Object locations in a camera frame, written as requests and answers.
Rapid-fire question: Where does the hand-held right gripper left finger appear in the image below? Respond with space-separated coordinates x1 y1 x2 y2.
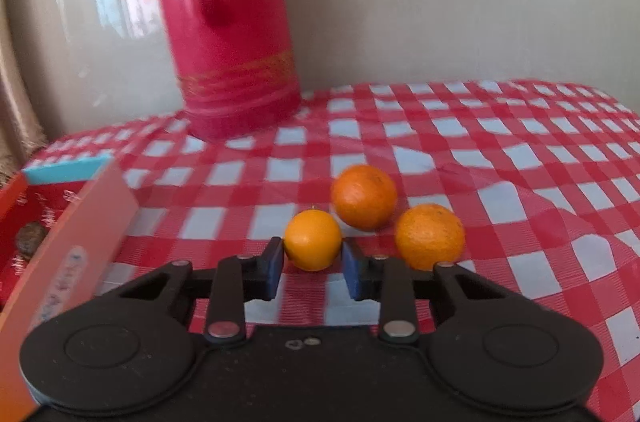
117 236 286 345

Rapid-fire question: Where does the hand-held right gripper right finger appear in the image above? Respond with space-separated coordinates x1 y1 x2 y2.
341 237 506 345

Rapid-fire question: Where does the small yellow-orange mandarin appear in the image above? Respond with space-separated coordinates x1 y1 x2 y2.
283 209 344 272

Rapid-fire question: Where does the green and red cardboard box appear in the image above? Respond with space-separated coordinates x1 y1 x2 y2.
0 155 140 420

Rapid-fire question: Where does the brown wrinkled fruit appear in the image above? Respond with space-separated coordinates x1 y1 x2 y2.
14 223 48 260

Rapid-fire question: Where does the orange mandarin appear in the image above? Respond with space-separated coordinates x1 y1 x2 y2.
331 164 399 231
395 203 466 271

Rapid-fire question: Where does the red checkered tablecloth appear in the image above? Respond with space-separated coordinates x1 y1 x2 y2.
20 78 640 422

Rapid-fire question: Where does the red thermos flask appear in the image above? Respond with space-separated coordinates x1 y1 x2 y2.
142 0 302 142

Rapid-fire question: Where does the beige lace curtain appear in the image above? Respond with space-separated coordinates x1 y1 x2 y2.
0 17 48 183

